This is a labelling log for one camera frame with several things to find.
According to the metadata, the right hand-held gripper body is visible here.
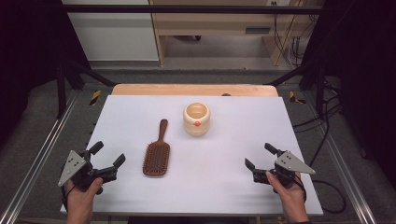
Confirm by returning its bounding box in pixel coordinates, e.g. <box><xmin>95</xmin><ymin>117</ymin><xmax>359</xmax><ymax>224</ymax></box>
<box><xmin>252</xmin><ymin>149</ymin><xmax>317</xmax><ymax>189</ymax></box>

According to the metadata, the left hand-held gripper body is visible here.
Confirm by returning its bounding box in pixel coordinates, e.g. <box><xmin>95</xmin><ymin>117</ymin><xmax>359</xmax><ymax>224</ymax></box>
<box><xmin>58</xmin><ymin>149</ymin><xmax>119</xmax><ymax>196</ymax></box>

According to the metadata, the brown wooden hairbrush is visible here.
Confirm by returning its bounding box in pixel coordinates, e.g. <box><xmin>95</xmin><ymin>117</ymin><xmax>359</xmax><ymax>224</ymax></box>
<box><xmin>142</xmin><ymin>119</ymin><xmax>171</xmax><ymax>178</ymax></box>

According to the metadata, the cream ribbed cup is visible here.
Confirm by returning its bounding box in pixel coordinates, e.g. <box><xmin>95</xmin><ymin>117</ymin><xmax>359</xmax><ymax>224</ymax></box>
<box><xmin>182</xmin><ymin>102</ymin><xmax>212</xmax><ymax>137</ymax></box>

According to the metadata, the person's right hand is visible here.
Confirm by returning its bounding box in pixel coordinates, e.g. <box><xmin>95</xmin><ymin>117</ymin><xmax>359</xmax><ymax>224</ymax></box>
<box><xmin>265</xmin><ymin>171</ymin><xmax>308</xmax><ymax>217</ymax></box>

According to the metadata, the person's left hand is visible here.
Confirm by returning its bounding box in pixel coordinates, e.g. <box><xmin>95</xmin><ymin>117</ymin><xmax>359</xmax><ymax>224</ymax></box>
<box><xmin>65</xmin><ymin>176</ymin><xmax>105</xmax><ymax>218</ymax></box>

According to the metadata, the yellow black hazard tape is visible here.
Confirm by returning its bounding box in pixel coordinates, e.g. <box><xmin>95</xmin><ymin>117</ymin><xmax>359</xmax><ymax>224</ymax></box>
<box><xmin>89</xmin><ymin>90</ymin><xmax>103</xmax><ymax>106</ymax></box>
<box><xmin>289</xmin><ymin>91</ymin><xmax>306</xmax><ymax>105</ymax></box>

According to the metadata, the light wooden table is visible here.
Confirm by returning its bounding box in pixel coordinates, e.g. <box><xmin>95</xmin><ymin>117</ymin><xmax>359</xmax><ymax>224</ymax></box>
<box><xmin>111</xmin><ymin>83</ymin><xmax>279</xmax><ymax>97</ymax></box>

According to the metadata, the dark curtain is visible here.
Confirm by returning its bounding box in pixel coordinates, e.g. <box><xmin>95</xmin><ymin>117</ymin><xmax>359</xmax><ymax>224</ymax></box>
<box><xmin>0</xmin><ymin>0</ymin><xmax>92</xmax><ymax>141</ymax></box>
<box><xmin>303</xmin><ymin>0</ymin><xmax>396</xmax><ymax>181</ymax></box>

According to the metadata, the white cabinet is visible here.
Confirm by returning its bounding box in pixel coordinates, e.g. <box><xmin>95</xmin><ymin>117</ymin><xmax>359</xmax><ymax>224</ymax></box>
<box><xmin>62</xmin><ymin>0</ymin><xmax>160</xmax><ymax>63</ymax></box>

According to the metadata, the grey desk label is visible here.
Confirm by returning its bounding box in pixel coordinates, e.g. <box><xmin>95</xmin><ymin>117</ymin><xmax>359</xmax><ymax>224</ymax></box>
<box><xmin>245</xmin><ymin>26</ymin><xmax>271</xmax><ymax>35</ymax></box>

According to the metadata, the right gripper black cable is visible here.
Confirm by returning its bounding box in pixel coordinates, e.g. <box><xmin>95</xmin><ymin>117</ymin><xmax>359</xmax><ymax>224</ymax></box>
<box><xmin>293</xmin><ymin>173</ymin><xmax>308</xmax><ymax>203</ymax></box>

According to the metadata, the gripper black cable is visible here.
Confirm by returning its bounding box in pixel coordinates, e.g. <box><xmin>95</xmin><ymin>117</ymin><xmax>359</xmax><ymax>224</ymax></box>
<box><xmin>60</xmin><ymin>186</ymin><xmax>77</xmax><ymax>213</ymax></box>
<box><xmin>293</xmin><ymin>173</ymin><xmax>308</xmax><ymax>203</ymax></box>

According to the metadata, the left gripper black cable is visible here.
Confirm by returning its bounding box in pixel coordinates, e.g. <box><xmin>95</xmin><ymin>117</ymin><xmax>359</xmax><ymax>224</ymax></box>
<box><xmin>60</xmin><ymin>186</ymin><xmax>77</xmax><ymax>213</ymax></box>

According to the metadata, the silver metal rail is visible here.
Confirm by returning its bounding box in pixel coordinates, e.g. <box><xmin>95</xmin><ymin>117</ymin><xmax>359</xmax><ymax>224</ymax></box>
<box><xmin>303</xmin><ymin>92</ymin><xmax>378</xmax><ymax>224</ymax></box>
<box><xmin>0</xmin><ymin>90</ymin><xmax>79</xmax><ymax>224</ymax></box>

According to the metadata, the black frame post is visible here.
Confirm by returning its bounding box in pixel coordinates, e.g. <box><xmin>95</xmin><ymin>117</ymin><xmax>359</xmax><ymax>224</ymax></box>
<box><xmin>55</xmin><ymin>59</ymin><xmax>68</xmax><ymax>119</ymax></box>
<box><xmin>316</xmin><ymin>62</ymin><xmax>327</xmax><ymax>119</ymax></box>

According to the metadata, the black looped floor cable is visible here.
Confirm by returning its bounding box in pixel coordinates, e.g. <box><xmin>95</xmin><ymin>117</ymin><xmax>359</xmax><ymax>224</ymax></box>
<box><xmin>311</xmin><ymin>179</ymin><xmax>347</xmax><ymax>215</ymax></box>

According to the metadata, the black diagonal frame strut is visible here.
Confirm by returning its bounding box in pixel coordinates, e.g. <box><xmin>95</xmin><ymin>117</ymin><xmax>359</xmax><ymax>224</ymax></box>
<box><xmin>264</xmin><ymin>62</ymin><xmax>316</xmax><ymax>88</ymax></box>
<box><xmin>66</xmin><ymin>59</ymin><xmax>118</xmax><ymax>88</ymax></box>

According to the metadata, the bundle of desk cables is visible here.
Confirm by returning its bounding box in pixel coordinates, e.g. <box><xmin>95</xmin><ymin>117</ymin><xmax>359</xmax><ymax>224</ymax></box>
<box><xmin>272</xmin><ymin>13</ymin><xmax>312</xmax><ymax>68</ymax></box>

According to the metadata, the black horizontal frame bar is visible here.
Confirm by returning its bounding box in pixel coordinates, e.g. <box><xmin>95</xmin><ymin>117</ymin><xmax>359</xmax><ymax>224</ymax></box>
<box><xmin>62</xmin><ymin>4</ymin><xmax>325</xmax><ymax>15</ymax></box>

